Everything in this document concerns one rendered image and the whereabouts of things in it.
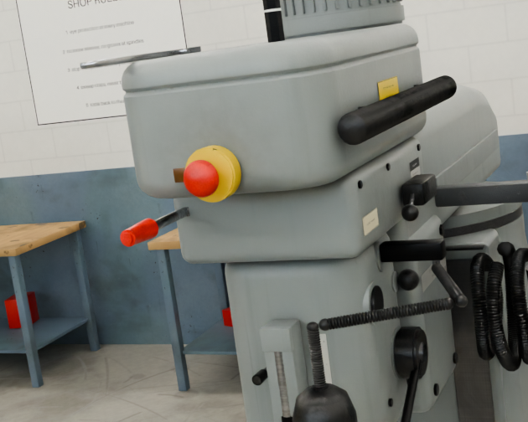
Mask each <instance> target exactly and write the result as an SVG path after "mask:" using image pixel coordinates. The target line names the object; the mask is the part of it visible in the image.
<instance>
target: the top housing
mask: <svg viewBox="0 0 528 422"><path fill-rule="evenodd" d="M417 44H418V37H417V33H416V31H415V30H414V28H412V27H411V26H409V25H406V24H393V25H387V26H381V27H374V28H363V29H357V30H351V31H345V32H338V33H327V34H320V35H314V36H308V37H301V38H295V39H285V40H283V41H277V42H271V43H268V42H265V43H259V44H248V45H242V46H236V47H230V48H225V49H214V50H209V51H203V52H197V53H191V54H181V55H175V56H169V57H163V58H157V59H147V60H141V61H137V62H135V63H132V64H130V65H129V66H127V68H126V69H125V70H124V72H123V75H122V90H124V91H125V92H126V94H125V95H124V96H123V98H124V104H125V109H126V114H127V124H128V130H129V135H130V140H131V145H132V155H133V161H134V166H135V171H136V177H137V183H138V186H139V187H140V189H141V190H142V191H143V192H145V193H146V194H147V195H148V196H151V197H154V198H191V197H196V196H194V195H193V194H192V193H190V192H189V191H188V189H187V188H186V187H185V185H184V183H176V182H175V181H174V175H173V169H174V168H181V167H186V163H187V161H188V160H189V157H190V156H191V155H192V154H193V153H194V152H196V151H197V150H199V149H201V148H204V147H208V146H221V147H224V148H226V149H228V150H229V151H230V152H232V153H233V154H234V155H235V157H236V159H237V160H238V162H239V164H240V167H241V182H240V185H239V187H238V189H237V190H236V191H235V192H234V193H233V194H241V193H265V192H277V191H288V190H297V189H303V188H312V187H317V186H321V185H324V184H327V183H331V182H334V181H336V180H338V179H339V178H341V177H343V176H344V175H346V174H348V173H349V172H352V171H354V170H355V169H356V168H358V167H360V166H362V165H364V164H365V163H367V162H369V161H370V160H372V159H374V158H375V157H378V156H379V155H380V154H382V153H384V152H386V151H388V150H390V149H391V148H393V147H395V146H396V145H398V144H400V143H401V142H403V141H405V140H406V139H408V138H410V137H412V136H414V135H416V134H417V133H418V132H420V131H421V130H422V129H423V127H424V126H425V124H426V122H427V113H426V111H424V112H422V113H420V114H418V115H416V116H413V117H412V118H410V119H408V120H406V121H403V122H402V123H400V124H398V125H396V126H393V127H392V128H390V129H388V130H386V131H384V132H382V133H380V134H378V135H377V136H374V137H372V138H371V139H369V140H367V141H365V142H362V143H360V144H358V145H349V144H347V143H345V142H344V141H343V140H342V139H341V138H340V137H339V134H338V128H337V127H338V123H339V120H340V118H341V117H342V116H344V115H345V114H347V113H350V112H351V111H355V110H358V106H367V105H370V104H372V103H375V102H377V101H379V100H383V99H385V98H387V97H389V96H392V95H395V94H397V93H400V92H402V91H404V90H408V89H410V88H412V87H414V85H416V84H423V81H422V66H421V58H420V50H419V48H418V47H417Z"/></svg>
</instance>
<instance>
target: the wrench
mask: <svg viewBox="0 0 528 422"><path fill-rule="evenodd" d="M197 52H201V47H200V46H199V47H193V48H187V49H175V50H169V51H161V52H156V51H155V52H154V53H148V54H137V55H130V56H124V57H118V58H111V59H100V60H95V61H89V62H83V63H80V68H81V69H89V68H95V67H102V66H108V65H114V64H125V63H130V62H136V61H141V60H147V59H157V58H163V57H168V56H174V55H180V54H191V53H197Z"/></svg>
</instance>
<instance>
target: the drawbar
mask: <svg viewBox="0 0 528 422"><path fill-rule="evenodd" d="M262 2H263V8H264V10H267V9H274V8H281V6H280V0H262ZM264 15H265V21H266V28H267V40H268V43H271V42H277V41H283V40H285V38H284V31H283V25H282V12H281V11H273V12H267V13H264Z"/></svg>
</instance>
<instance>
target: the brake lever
mask: <svg viewBox="0 0 528 422"><path fill-rule="evenodd" d="M189 216H190V214H189V207H183V208H180V209H178V210H176V211H174V212H172V213H170V214H167V215H165V216H163V217H161V218H159V219H156V220H153V219H144V220H143V221H141V222H139V223H137V224H134V225H133V226H132V227H130V228H128V229H126V230H124V231H122V233H121V242H122V243H123V244H124V245H125V246H127V247H131V246H133V245H135V244H139V243H142V242H143V241H146V240H149V239H152V238H154V237H156V236H157V234H158V230H159V229H161V228H163V227H165V226H167V225H170V224H172V223H174V222H176V221H178V220H180V219H182V218H184V217H189Z"/></svg>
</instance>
